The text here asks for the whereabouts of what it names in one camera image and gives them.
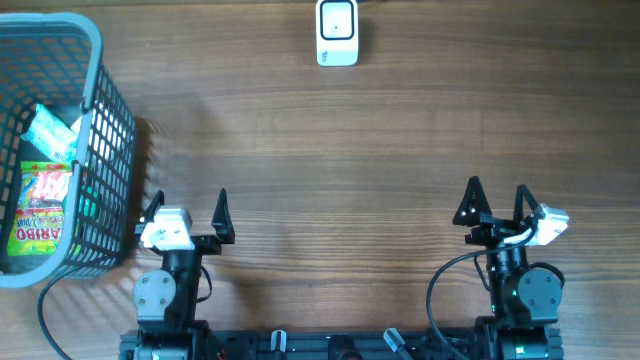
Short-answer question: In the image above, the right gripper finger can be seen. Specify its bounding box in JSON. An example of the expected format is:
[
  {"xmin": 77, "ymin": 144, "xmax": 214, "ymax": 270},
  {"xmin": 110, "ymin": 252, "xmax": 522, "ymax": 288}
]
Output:
[
  {"xmin": 513, "ymin": 184, "xmax": 539, "ymax": 222},
  {"xmin": 452, "ymin": 176, "xmax": 492, "ymax": 226}
]

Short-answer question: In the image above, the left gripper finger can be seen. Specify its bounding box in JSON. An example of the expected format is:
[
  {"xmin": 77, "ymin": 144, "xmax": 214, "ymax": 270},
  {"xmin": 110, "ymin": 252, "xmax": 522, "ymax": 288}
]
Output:
[
  {"xmin": 142, "ymin": 190, "xmax": 164, "ymax": 223},
  {"xmin": 211, "ymin": 188, "xmax": 235, "ymax": 244}
]

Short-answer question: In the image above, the light blue tissue pack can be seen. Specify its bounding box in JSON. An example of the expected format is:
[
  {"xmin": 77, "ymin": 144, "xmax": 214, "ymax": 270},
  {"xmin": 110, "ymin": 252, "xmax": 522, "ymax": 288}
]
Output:
[{"xmin": 20, "ymin": 104, "xmax": 79, "ymax": 171}]

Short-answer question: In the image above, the Haribo gummy candy bag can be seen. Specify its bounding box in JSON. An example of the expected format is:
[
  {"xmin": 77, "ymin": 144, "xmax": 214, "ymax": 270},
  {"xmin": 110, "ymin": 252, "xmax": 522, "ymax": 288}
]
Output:
[{"xmin": 7, "ymin": 161, "xmax": 72, "ymax": 257}]

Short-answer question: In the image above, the green lid white jar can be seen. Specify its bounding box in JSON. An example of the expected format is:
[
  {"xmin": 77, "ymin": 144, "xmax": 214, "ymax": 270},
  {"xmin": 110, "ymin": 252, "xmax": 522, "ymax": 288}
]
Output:
[{"xmin": 80, "ymin": 186, "xmax": 102, "ymax": 220}]

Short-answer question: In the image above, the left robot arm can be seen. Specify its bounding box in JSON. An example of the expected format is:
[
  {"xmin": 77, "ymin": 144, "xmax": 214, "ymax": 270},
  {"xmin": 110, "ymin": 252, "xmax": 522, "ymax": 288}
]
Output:
[{"xmin": 118, "ymin": 189, "xmax": 235, "ymax": 360}]

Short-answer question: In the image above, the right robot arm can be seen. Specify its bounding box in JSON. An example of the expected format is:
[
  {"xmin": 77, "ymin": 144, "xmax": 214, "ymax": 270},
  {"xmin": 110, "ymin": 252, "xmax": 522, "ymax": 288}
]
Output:
[{"xmin": 452, "ymin": 176, "xmax": 569, "ymax": 359}]

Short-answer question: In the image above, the grey plastic shopping basket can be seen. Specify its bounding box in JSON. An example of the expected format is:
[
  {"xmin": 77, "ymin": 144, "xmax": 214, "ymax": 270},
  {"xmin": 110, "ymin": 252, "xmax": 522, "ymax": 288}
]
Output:
[{"xmin": 1, "ymin": 12, "xmax": 137, "ymax": 288}]

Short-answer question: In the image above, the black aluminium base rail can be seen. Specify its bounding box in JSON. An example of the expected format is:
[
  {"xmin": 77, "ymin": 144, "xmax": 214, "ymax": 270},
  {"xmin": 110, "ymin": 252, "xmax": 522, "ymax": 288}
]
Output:
[{"xmin": 118, "ymin": 327, "xmax": 565, "ymax": 360}]

